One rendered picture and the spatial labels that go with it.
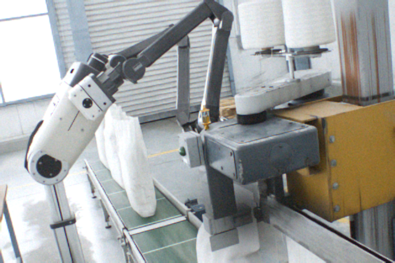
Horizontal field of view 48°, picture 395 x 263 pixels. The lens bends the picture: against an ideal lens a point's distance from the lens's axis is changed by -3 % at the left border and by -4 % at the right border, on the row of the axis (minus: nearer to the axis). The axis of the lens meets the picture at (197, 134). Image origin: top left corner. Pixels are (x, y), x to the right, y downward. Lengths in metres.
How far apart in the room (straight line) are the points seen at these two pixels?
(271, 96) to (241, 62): 8.36
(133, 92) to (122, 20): 1.40
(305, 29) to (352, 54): 0.23
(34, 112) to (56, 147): 7.01
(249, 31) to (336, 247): 0.74
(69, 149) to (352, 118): 1.03
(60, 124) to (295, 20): 0.91
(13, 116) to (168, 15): 3.48
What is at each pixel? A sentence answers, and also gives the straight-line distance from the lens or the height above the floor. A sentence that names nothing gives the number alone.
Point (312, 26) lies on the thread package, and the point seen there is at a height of 1.58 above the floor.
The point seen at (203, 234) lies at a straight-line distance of 1.87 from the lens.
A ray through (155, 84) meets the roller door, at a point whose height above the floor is 0.71.
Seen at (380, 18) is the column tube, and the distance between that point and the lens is 1.46.
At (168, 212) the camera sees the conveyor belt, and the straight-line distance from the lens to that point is 3.33.
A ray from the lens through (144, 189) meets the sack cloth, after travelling 3.29.
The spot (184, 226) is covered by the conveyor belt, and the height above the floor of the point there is 0.38.
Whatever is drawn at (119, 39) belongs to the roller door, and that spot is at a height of 1.69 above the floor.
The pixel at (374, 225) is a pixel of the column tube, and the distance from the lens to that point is 1.57.
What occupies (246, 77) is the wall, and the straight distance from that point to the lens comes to 9.76.
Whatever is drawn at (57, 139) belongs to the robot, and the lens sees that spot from 1.76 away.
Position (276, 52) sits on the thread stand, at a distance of 1.51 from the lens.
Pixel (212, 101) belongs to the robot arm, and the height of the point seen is 1.36.
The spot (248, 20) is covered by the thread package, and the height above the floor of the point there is 1.62.
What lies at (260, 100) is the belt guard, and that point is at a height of 1.40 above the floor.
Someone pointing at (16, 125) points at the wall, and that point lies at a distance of 8.82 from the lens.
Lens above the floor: 1.61
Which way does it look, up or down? 13 degrees down
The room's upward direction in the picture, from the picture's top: 9 degrees counter-clockwise
